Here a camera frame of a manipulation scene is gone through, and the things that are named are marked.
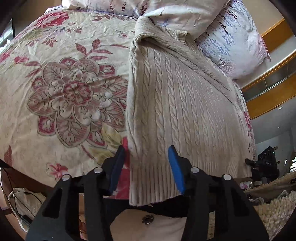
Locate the cream shaggy rug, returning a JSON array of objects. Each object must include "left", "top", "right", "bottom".
[{"left": 208, "top": 171, "right": 296, "bottom": 241}]

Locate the black cable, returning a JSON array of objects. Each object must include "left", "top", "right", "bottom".
[{"left": 0, "top": 159, "right": 45, "bottom": 225}]

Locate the beige cable-knit sweater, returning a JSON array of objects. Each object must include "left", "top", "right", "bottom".
[{"left": 125, "top": 16, "right": 255, "bottom": 206}]

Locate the wooden headboard frame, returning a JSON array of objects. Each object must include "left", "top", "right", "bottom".
[{"left": 239, "top": 19, "right": 295, "bottom": 120}]

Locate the pink floral left pillow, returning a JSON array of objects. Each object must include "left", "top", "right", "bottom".
[{"left": 62, "top": 0, "right": 229, "bottom": 38}]

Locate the blue floral right pillow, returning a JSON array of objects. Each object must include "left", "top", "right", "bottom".
[{"left": 195, "top": 1, "right": 270, "bottom": 80}]

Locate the floral bed sheet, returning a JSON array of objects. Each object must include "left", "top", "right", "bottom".
[{"left": 0, "top": 6, "right": 258, "bottom": 241}]

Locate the white cloth bag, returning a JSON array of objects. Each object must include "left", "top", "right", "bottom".
[{"left": 8, "top": 187, "right": 47, "bottom": 232}]

